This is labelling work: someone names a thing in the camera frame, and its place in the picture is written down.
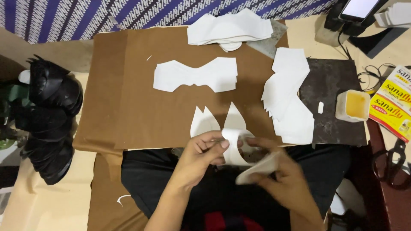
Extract stack of white bow-shaped cutouts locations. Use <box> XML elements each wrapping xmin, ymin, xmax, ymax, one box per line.
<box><xmin>153</xmin><ymin>57</ymin><xmax>238</xmax><ymax>94</ymax></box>

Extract person's right hand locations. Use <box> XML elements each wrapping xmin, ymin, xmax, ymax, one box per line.
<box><xmin>236</xmin><ymin>136</ymin><xmax>309</xmax><ymax>207</ymax></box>

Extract person's black clothing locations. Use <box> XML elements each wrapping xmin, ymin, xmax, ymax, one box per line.
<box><xmin>120</xmin><ymin>143</ymin><xmax>351</xmax><ymax>231</ymax></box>

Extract curved white paper sliver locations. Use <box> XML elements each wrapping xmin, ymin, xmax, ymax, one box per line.
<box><xmin>116</xmin><ymin>194</ymin><xmax>131</xmax><ymax>207</ymax></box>

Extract small stack of white cutouts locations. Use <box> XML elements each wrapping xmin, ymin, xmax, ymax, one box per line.
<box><xmin>374</xmin><ymin>3</ymin><xmax>411</xmax><ymax>29</ymax></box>

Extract white twin-pointed lining piece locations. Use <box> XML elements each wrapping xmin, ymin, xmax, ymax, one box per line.
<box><xmin>190</xmin><ymin>106</ymin><xmax>221</xmax><ymax>139</ymax></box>

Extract grey stone slab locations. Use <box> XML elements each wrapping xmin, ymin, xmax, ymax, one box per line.
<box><xmin>247</xmin><ymin>19</ymin><xmax>288</xmax><ymax>60</ymax></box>

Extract black scissors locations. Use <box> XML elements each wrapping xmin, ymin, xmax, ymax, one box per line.
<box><xmin>372</xmin><ymin>138</ymin><xmax>409</xmax><ymax>190</ymax></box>

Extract white tub of yellow glue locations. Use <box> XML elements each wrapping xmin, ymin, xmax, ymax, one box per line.
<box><xmin>335</xmin><ymin>89</ymin><xmax>372</xmax><ymax>123</ymax></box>

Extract dark stone slab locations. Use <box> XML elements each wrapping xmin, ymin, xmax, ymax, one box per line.
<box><xmin>298</xmin><ymin>58</ymin><xmax>368</xmax><ymax>147</ymax></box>

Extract yellow and red packet box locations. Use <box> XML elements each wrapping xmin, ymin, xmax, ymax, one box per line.
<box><xmin>369</xmin><ymin>65</ymin><xmax>411</xmax><ymax>144</ymax></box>

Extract black smartphone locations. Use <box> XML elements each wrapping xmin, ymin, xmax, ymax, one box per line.
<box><xmin>339</xmin><ymin>0</ymin><xmax>384</xmax><ymax>22</ymax></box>

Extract heap of white rounded cutouts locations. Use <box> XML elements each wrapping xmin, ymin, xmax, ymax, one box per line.
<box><xmin>186</xmin><ymin>8</ymin><xmax>274</xmax><ymax>53</ymax></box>

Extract fanned stack of white cutouts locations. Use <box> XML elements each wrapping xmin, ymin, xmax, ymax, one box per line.
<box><xmin>261</xmin><ymin>47</ymin><xmax>315</xmax><ymax>145</ymax></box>

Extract beige wiping cloth pad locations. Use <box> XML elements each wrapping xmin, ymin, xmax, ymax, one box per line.
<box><xmin>236</xmin><ymin>152</ymin><xmax>280</xmax><ymax>185</ymax></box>

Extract person's left hand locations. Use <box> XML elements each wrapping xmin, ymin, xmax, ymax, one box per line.
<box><xmin>174</xmin><ymin>130</ymin><xmax>231</xmax><ymax>194</ymax></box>

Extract green object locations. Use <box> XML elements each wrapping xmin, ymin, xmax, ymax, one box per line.
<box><xmin>0</xmin><ymin>82</ymin><xmax>31</xmax><ymax>151</ymax></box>

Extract white pointed cut lining piece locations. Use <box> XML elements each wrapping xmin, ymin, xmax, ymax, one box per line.
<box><xmin>221</xmin><ymin>102</ymin><xmax>257</xmax><ymax>167</ymax></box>

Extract blue patterned batik cloth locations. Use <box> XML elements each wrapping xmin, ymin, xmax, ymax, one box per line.
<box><xmin>0</xmin><ymin>0</ymin><xmax>339</xmax><ymax>45</ymax></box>

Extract brown paper work sheet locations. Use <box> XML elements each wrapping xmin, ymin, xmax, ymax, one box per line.
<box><xmin>73</xmin><ymin>20</ymin><xmax>289</xmax><ymax>152</ymax></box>

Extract brown paper floor sheet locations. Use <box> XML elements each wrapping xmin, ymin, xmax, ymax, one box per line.
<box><xmin>87</xmin><ymin>150</ymin><xmax>150</xmax><ymax>231</ymax></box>

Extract black cable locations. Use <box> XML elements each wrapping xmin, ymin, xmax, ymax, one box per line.
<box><xmin>337</xmin><ymin>30</ymin><xmax>397</xmax><ymax>93</ymax></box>

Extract pile of black leather uppers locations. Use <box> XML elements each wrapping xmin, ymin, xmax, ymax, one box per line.
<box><xmin>12</xmin><ymin>54</ymin><xmax>84</xmax><ymax>186</ymax></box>

